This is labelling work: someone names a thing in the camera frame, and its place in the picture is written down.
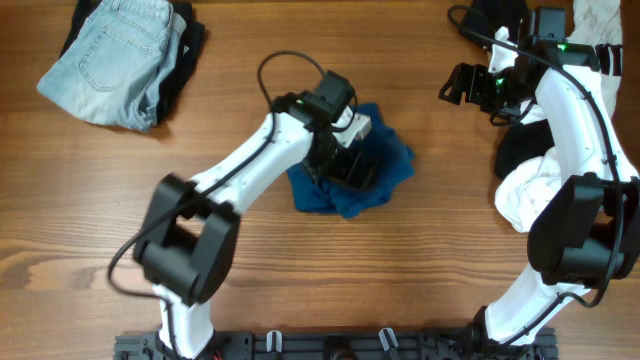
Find dark blue polo shirt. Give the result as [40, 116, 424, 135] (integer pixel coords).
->
[287, 103, 415, 219]

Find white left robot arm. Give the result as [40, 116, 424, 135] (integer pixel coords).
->
[133, 93, 372, 359]

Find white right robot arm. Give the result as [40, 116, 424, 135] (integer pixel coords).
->
[439, 40, 639, 346]

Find black crumpled garment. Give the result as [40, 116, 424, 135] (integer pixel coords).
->
[462, 0, 554, 180]

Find white crumpled t-shirt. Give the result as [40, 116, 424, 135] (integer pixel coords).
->
[494, 0, 623, 233]

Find black folded garment under jeans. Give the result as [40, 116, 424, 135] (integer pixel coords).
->
[59, 0, 207, 125]

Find light blue folded jeans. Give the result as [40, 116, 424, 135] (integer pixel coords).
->
[36, 0, 187, 132]

